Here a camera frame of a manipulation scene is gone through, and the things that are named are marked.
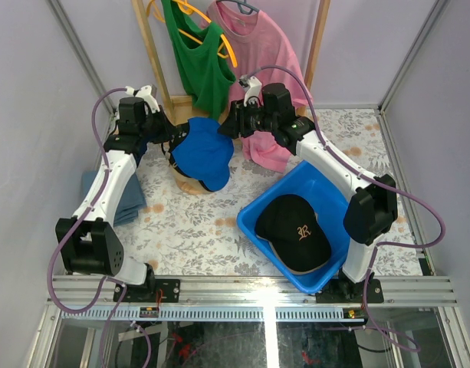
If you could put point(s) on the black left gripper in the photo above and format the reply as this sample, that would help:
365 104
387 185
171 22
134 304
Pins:
169 133

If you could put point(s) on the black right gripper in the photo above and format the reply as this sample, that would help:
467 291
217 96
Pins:
236 123

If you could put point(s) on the blue baseball cap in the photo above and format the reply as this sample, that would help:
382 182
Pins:
204 151

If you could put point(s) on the beige baseball cap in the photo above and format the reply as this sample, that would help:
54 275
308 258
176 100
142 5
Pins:
180 177

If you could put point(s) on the black cap tan logo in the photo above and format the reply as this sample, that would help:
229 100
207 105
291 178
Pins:
289 225

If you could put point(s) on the black baseball cap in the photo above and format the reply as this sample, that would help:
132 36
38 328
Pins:
213 183

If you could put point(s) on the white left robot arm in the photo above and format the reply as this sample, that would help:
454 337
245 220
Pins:
87 242

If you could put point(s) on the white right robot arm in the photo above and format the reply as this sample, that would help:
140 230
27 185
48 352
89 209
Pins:
357 207

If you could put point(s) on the wooden clothes rack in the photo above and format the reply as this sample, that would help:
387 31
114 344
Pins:
302 21

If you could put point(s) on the wooden hat stand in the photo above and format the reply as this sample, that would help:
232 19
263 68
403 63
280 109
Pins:
193 189

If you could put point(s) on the green tank top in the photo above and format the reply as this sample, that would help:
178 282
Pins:
205 76

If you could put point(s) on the folded blue denim cloth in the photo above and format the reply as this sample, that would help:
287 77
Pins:
129 199

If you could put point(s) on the pink t-shirt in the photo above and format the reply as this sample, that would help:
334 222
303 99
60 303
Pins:
257 41

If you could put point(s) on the blue plastic bin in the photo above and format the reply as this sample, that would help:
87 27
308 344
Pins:
330 206

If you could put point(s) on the yellow clothes hanger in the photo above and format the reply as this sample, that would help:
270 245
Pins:
225 49

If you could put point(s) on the grey clothes hanger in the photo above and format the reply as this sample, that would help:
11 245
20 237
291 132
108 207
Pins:
243 6

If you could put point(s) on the aluminium mounting rail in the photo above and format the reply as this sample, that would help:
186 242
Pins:
211 298

